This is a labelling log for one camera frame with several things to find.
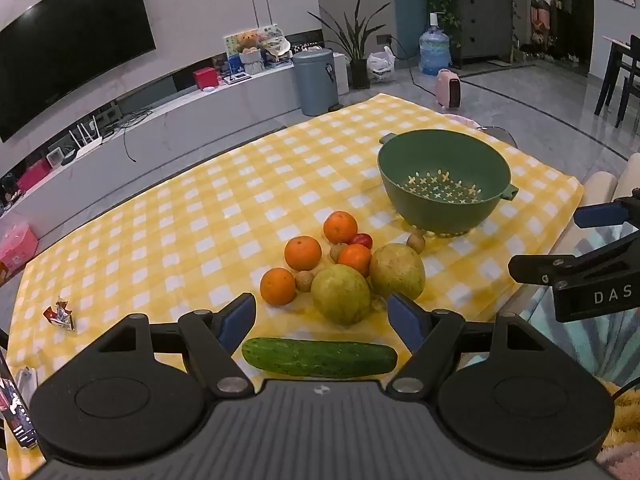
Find white television console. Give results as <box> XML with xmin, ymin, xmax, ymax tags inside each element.
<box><xmin>0</xmin><ymin>52</ymin><xmax>351</xmax><ymax>241</ymax></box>

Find yellow checkered tablecloth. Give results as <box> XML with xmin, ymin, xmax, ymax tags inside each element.
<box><xmin>7</xmin><ymin>92</ymin><xmax>585</xmax><ymax>480</ymax></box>

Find dark printed packet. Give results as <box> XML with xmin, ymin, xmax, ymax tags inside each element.
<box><xmin>0</xmin><ymin>350</ymin><xmax>38</xmax><ymax>448</ymax></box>

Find teal striped blanket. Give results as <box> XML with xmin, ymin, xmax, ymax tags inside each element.
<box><xmin>520</xmin><ymin>220</ymin><xmax>640</xmax><ymax>480</ymax></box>

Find red candy wrapper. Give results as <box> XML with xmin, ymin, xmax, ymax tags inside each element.
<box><xmin>42</xmin><ymin>297</ymin><xmax>76</xmax><ymax>332</ymax></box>

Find black curved television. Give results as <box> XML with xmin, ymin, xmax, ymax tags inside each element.
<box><xmin>0</xmin><ymin>0</ymin><xmax>157</xmax><ymax>143</ymax></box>

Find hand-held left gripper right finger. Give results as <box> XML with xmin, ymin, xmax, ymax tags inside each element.
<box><xmin>386</xmin><ymin>294</ymin><xmax>566</xmax><ymax>398</ymax></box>

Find yellow-green pear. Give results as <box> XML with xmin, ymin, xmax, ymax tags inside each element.
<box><xmin>311</xmin><ymin>265</ymin><xmax>372</xmax><ymax>326</ymax></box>
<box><xmin>369</xmin><ymin>243</ymin><xmax>426</xmax><ymax>301</ymax></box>

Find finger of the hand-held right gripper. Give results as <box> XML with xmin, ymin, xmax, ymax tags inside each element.
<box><xmin>574</xmin><ymin>187</ymin><xmax>640</xmax><ymax>233</ymax></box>
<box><xmin>508</xmin><ymin>230</ymin><xmax>640</xmax><ymax>289</ymax></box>

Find white plastic bag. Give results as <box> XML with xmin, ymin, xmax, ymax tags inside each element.
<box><xmin>367</xmin><ymin>46</ymin><xmax>397</xmax><ymax>85</ymax></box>

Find white router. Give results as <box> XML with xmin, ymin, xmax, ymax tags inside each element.
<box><xmin>67</xmin><ymin>115</ymin><xmax>103</xmax><ymax>156</ymax></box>

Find transparent chair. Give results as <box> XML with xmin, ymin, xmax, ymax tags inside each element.
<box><xmin>477</xmin><ymin>125</ymin><xmax>518</xmax><ymax>148</ymax></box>

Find beige sofa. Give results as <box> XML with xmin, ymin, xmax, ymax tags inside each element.
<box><xmin>582</xmin><ymin>152</ymin><xmax>640</xmax><ymax>211</ymax></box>

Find grey-blue trash bin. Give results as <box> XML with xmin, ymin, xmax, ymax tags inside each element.
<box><xmin>292</xmin><ymin>49</ymin><xmax>337</xmax><ymax>117</ymax></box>

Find printed poster board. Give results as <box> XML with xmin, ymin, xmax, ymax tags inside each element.
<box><xmin>223</xmin><ymin>22</ymin><xmax>282</xmax><ymax>67</ymax></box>

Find blue water jug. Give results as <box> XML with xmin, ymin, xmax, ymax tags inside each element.
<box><xmin>418</xmin><ymin>12</ymin><xmax>452</xmax><ymax>77</ymax></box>

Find green cucumber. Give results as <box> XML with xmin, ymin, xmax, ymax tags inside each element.
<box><xmin>241</xmin><ymin>337</ymin><xmax>399</xmax><ymax>379</ymax></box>

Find dark dining table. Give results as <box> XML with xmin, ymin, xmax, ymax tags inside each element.
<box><xmin>594</xmin><ymin>35</ymin><xmax>640</xmax><ymax>116</ymax></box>

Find dark grey dresser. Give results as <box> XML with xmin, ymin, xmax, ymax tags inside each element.
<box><xmin>450</xmin><ymin>0</ymin><xmax>516</xmax><ymax>68</ymax></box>

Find pink plastic box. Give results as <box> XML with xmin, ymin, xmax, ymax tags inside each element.
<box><xmin>0</xmin><ymin>212</ymin><xmax>40</xmax><ymax>281</ymax></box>

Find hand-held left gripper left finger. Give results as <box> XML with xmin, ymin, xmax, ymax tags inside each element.
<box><xmin>82</xmin><ymin>293</ymin><xmax>257</xmax><ymax>399</ymax></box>

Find pink stool cushion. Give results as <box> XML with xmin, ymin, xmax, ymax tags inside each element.
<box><xmin>442</xmin><ymin>112</ymin><xmax>481</xmax><ymax>128</ymax></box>

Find potted long-leaf plant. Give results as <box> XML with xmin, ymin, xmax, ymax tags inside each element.
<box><xmin>307</xmin><ymin>0</ymin><xmax>393</xmax><ymax>91</ymax></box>

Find orange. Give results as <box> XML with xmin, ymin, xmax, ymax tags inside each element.
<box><xmin>260</xmin><ymin>267</ymin><xmax>297</xmax><ymax>306</ymax></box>
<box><xmin>323</xmin><ymin>210</ymin><xmax>359</xmax><ymax>245</ymax></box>
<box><xmin>338</xmin><ymin>243</ymin><xmax>372</xmax><ymax>279</ymax></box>
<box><xmin>284</xmin><ymin>235</ymin><xmax>322</xmax><ymax>272</ymax></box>

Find red box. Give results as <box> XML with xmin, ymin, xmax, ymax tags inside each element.
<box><xmin>193</xmin><ymin>67</ymin><xmax>221</xmax><ymax>90</ymax></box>

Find pink space heater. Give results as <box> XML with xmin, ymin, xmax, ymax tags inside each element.
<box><xmin>434</xmin><ymin>68</ymin><xmax>463</xmax><ymax>110</ymax></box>

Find magenta box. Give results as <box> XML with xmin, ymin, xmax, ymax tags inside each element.
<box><xmin>17</xmin><ymin>160</ymin><xmax>53</xmax><ymax>191</ymax></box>

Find green colander bowl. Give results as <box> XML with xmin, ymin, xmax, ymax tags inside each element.
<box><xmin>377</xmin><ymin>130</ymin><xmax>520</xmax><ymax>237</ymax></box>

